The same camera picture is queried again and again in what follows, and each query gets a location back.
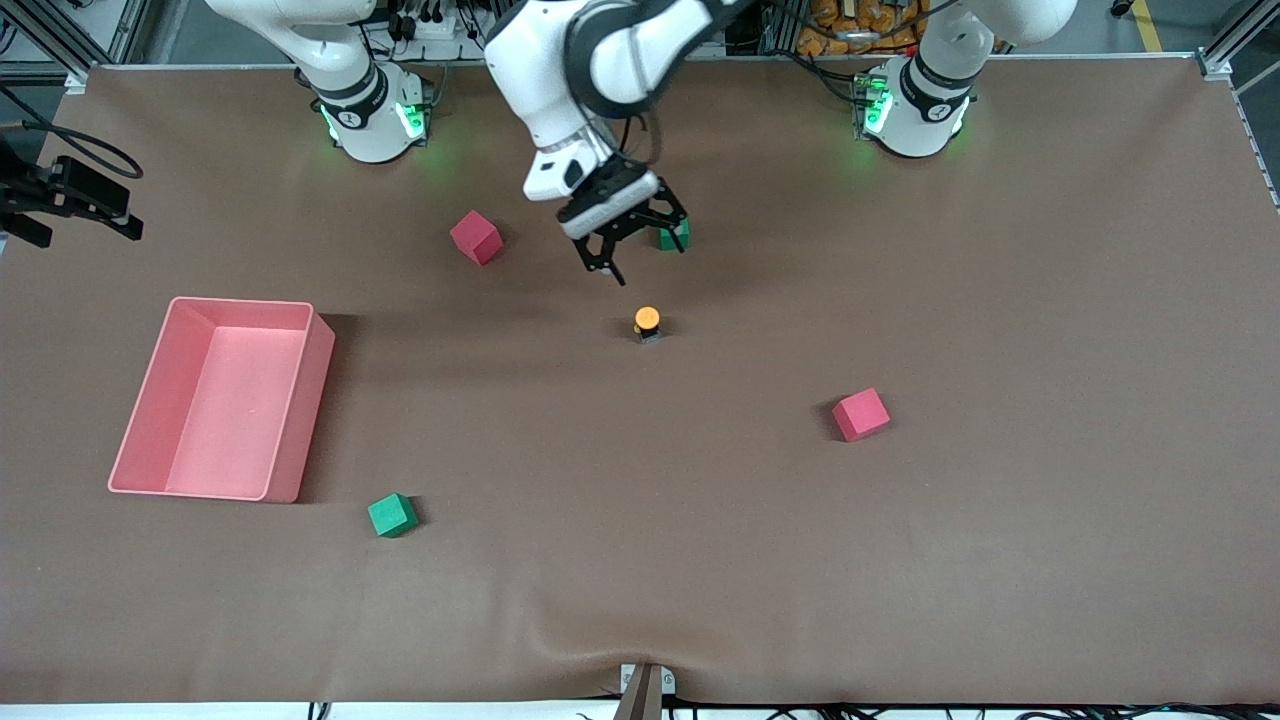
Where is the brown table mat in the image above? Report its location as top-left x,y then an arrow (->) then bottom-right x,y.
0,55 -> 1280,706

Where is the metal clamp bracket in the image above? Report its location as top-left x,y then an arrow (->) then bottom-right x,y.
619,663 -> 677,697

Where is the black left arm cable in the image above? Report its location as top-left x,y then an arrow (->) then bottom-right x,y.
590,95 -> 669,169

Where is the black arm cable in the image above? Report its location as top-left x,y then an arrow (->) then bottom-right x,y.
0,88 -> 144,181
590,95 -> 669,169

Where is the white power strip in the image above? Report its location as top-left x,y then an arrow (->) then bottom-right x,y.
395,0 -> 463,43

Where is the aluminium frame post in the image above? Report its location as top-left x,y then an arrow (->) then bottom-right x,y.
762,0 -> 806,56

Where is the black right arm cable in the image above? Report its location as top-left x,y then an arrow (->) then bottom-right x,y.
0,88 -> 144,181

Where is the pink foam cube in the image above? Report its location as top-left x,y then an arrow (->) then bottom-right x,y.
832,388 -> 892,443
449,210 -> 504,267

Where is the aluminium frame rail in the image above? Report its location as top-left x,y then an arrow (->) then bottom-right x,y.
1195,0 -> 1280,81
15,0 -> 151,81

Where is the orange packaged items pile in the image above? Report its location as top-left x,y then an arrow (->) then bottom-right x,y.
797,0 -> 926,56

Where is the brown bar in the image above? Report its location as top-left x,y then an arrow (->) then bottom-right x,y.
612,665 -> 664,720

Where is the pink plastic bin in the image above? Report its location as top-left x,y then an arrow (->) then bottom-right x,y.
107,296 -> 337,504

